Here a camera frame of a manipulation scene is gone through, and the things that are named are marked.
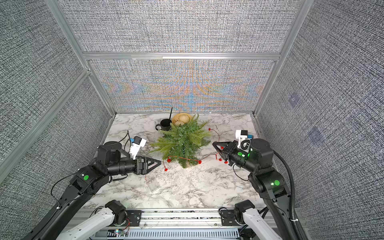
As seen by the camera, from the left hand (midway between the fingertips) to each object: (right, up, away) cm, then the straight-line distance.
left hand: (159, 162), depth 63 cm
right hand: (+22, +9, -4) cm, 24 cm away
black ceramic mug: (-5, +17, +43) cm, 47 cm away
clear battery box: (-8, -18, +21) cm, 29 cm away
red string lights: (+3, 0, +8) cm, 8 cm away
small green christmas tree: (+9, +7, +5) cm, 13 cm away
